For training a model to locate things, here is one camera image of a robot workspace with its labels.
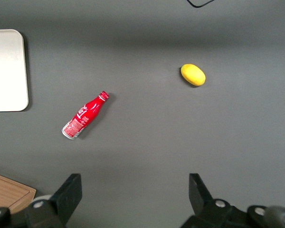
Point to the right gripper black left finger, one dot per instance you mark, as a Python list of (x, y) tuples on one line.
[(66, 197)]

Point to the beige rectangular tray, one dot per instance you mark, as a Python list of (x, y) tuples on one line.
[(7, 71)]

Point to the yellow lemon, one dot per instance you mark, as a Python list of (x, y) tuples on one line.
[(193, 74)]

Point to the red cola bottle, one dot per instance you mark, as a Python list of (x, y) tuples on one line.
[(85, 116)]

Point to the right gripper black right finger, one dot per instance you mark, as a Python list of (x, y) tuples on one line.
[(202, 204)]

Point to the wooden drawer cabinet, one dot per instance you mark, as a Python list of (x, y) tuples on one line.
[(7, 192)]

